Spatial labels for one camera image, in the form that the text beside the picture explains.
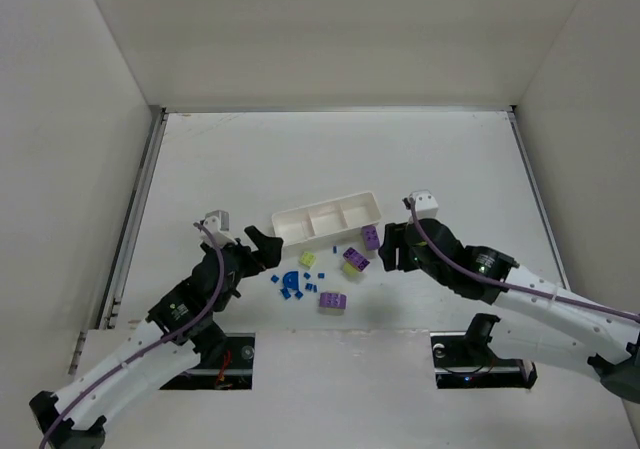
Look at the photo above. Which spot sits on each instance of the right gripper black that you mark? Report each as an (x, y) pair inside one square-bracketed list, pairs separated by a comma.
[(405, 248)]

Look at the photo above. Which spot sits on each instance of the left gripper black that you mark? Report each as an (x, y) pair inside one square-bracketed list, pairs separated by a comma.
[(248, 260)]

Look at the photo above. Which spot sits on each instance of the purple curved lego brick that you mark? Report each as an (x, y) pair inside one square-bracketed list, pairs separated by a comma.
[(370, 238)]

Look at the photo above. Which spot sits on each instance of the blue arch lego piece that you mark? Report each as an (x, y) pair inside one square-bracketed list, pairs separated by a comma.
[(291, 281)]

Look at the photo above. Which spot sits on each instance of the green square lego brick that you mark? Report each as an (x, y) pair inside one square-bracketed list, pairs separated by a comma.
[(307, 259)]

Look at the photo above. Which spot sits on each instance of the purple long lego brick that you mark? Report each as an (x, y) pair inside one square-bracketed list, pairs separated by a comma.
[(355, 259)]

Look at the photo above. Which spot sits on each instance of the green curved lego brick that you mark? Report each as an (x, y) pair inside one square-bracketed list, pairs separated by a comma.
[(351, 272)]

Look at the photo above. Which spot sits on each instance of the white three-compartment tray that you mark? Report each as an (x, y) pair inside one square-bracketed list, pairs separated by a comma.
[(327, 220)]

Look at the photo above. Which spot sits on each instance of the purple lego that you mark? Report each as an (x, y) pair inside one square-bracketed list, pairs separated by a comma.
[(332, 303)]

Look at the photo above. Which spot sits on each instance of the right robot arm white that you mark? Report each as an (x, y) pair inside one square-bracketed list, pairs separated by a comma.
[(574, 333)]

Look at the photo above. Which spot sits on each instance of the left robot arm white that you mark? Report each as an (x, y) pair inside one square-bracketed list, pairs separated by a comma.
[(79, 414)]

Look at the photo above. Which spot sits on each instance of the white front board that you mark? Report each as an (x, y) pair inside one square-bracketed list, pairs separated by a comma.
[(356, 389)]

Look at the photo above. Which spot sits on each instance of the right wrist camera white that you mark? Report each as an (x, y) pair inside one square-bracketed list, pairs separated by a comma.
[(421, 203)]

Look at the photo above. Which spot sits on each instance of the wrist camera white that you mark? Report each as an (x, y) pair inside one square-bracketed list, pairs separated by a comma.
[(421, 203), (215, 226)]

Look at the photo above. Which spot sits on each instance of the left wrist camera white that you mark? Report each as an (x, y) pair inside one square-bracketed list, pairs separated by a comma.
[(215, 226)]

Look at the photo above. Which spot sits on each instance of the right aluminium rail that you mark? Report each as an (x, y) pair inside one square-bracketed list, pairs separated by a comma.
[(512, 115)]

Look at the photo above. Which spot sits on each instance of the aluminium rail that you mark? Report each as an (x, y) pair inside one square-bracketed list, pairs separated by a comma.
[(106, 292), (512, 115)]

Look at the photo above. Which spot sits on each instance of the left aluminium rail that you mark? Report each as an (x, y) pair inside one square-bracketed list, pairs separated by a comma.
[(106, 292)]

